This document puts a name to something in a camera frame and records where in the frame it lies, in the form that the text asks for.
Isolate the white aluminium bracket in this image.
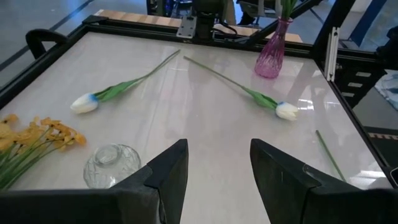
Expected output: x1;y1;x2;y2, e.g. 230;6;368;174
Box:
323;26;340;82

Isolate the orange artificial tulip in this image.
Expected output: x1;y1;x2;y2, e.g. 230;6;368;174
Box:
315;129;348;183

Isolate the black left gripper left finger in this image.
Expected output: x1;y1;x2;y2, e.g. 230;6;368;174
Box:
110;138;190;224

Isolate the clear glass vase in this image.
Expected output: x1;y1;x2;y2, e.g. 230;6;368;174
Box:
82;142;142;190

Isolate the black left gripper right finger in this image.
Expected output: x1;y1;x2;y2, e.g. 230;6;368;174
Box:
249;138;369;224

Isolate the silver mounting plate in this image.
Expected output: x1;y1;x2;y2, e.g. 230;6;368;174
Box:
175;15;198;40

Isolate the black metal table frame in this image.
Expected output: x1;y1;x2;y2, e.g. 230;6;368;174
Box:
0;14;398;189

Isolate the pink glass vase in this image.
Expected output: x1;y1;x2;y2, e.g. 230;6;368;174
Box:
254;17;294;79

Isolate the white tulip with blue tip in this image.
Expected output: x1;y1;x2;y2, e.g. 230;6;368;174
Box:
70;49;182;114

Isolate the black arched frame clamp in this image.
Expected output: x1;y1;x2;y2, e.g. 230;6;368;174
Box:
25;28;68;60

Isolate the yellow artificial flower bunch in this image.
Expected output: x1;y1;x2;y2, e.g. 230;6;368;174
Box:
0;113;88;191

